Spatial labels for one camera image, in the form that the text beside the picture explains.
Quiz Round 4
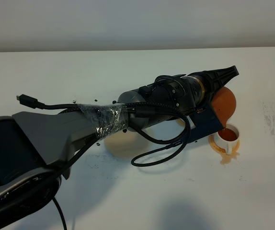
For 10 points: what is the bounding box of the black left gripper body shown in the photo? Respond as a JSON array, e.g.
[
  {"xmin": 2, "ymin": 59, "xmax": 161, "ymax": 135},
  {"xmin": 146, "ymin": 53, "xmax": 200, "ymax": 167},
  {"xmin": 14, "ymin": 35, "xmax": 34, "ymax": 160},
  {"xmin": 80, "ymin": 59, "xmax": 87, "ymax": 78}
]
[{"xmin": 139, "ymin": 66, "xmax": 239, "ymax": 120}]

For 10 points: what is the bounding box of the brown clay teapot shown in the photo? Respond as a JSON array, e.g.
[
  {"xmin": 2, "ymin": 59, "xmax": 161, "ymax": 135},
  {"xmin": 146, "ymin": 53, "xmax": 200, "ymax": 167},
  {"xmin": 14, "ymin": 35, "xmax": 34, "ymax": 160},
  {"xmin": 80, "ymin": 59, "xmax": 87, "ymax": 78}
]
[{"xmin": 211, "ymin": 87, "xmax": 236, "ymax": 127}]

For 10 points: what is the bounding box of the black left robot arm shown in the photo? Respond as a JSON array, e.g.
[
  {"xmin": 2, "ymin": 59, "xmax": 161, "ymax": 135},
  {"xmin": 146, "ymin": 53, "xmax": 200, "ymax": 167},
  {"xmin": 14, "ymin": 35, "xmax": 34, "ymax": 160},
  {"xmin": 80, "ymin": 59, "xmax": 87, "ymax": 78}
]
[{"xmin": 0, "ymin": 66, "xmax": 238, "ymax": 229}]

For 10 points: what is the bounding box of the beige round teapot coaster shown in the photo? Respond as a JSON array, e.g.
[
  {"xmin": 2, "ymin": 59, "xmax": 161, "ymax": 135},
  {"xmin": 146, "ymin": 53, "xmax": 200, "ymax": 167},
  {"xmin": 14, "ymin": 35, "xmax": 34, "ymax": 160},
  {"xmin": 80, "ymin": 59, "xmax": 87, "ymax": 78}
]
[{"xmin": 103, "ymin": 131, "xmax": 150, "ymax": 159}]

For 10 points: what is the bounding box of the orange saucer far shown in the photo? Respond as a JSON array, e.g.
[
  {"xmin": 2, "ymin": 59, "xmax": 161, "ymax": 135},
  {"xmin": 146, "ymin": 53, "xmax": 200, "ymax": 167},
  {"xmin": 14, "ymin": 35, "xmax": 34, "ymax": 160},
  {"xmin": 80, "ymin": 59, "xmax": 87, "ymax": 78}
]
[{"xmin": 176, "ymin": 119, "xmax": 185, "ymax": 127}]

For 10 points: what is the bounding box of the orange saucer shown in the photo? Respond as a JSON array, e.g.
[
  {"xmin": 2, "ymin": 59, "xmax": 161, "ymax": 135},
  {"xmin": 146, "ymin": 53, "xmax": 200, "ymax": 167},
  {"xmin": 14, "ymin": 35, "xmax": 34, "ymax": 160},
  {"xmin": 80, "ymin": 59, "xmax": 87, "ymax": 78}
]
[
  {"xmin": 176, "ymin": 119, "xmax": 185, "ymax": 127},
  {"xmin": 208, "ymin": 133, "xmax": 240, "ymax": 155}
]

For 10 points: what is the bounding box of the orange saucer near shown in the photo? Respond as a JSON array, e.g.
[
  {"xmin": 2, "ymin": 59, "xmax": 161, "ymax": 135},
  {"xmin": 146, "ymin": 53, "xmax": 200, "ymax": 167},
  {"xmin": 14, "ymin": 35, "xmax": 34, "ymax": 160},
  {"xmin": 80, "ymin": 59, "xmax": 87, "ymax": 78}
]
[{"xmin": 208, "ymin": 133, "xmax": 240, "ymax": 155}]

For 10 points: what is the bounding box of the white teacup near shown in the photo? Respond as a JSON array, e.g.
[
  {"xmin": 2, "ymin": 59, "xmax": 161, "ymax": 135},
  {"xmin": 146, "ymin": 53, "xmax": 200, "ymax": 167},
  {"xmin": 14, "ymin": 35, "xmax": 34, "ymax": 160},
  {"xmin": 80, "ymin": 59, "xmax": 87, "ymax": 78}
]
[{"xmin": 213, "ymin": 123, "xmax": 240, "ymax": 155}]

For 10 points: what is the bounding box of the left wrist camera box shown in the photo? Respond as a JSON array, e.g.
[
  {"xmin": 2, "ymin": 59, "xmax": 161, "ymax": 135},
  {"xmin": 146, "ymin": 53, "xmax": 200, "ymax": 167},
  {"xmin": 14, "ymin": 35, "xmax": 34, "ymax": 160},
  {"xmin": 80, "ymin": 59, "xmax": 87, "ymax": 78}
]
[{"xmin": 187, "ymin": 103, "xmax": 223, "ymax": 143}]

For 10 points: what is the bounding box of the black braided camera cable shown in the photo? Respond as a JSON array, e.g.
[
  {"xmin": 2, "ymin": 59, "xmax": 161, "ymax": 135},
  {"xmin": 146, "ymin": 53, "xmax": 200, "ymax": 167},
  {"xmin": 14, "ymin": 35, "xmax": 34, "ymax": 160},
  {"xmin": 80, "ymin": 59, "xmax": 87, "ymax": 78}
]
[{"xmin": 16, "ymin": 75, "xmax": 195, "ymax": 230}]

